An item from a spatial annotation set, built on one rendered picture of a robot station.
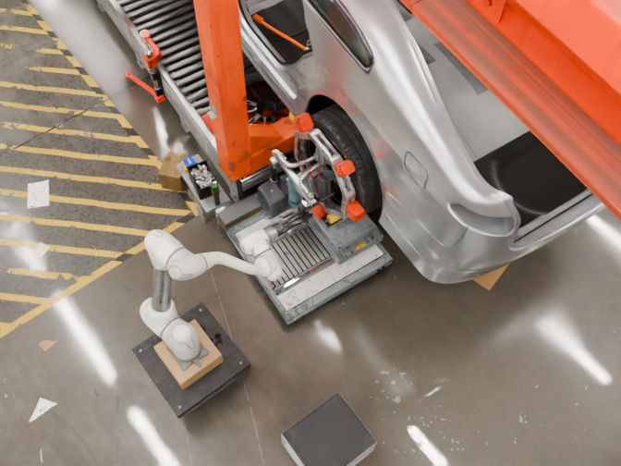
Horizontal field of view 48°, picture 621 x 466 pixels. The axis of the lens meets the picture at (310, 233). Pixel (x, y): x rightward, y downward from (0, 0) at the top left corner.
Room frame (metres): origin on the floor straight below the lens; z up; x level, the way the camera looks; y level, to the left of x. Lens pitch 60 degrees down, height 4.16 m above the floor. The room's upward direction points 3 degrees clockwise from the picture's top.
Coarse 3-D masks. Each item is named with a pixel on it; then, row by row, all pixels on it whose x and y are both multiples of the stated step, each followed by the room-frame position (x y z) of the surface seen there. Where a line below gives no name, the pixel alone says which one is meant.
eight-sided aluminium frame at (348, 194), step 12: (300, 132) 2.45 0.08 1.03; (312, 132) 2.38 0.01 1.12; (300, 144) 2.52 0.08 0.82; (324, 144) 2.33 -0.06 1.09; (300, 156) 2.48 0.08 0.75; (324, 156) 2.25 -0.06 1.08; (336, 156) 2.23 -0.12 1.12; (300, 168) 2.44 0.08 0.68; (348, 180) 2.14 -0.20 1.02; (312, 192) 2.33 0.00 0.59; (348, 192) 2.09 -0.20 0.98; (324, 204) 2.23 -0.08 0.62; (336, 204) 2.22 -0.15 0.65
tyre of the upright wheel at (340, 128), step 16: (320, 112) 2.56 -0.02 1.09; (336, 112) 2.51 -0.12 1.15; (320, 128) 2.44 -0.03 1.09; (336, 128) 2.38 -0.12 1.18; (352, 128) 2.38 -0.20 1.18; (336, 144) 2.31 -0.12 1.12; (352, 144) 2.28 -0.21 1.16; (352, 160) 2.20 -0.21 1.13; (368, 160) 2.22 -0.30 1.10; (352, 176) 2.17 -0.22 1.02; (368, 176) 2.16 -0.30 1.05; (368, 192) 2.10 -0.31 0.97; (368, 208) 2.09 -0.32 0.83
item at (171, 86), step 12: (108, 0) 4.17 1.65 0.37; (120, 12) 4.02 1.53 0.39; (132, 24) 3.90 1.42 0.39; (132, 36) 3.83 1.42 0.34; (144, 48) 3.66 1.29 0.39; (168, 84) 3.34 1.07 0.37; (168, 96) 3.37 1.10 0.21; (180, 96) 3.22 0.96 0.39; (192, 108) 3.12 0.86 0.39; (192, 120) 3.05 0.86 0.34; (204, 132) 2.91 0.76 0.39; (216, 156) 2.77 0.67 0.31; (240, 180) 2.57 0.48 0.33
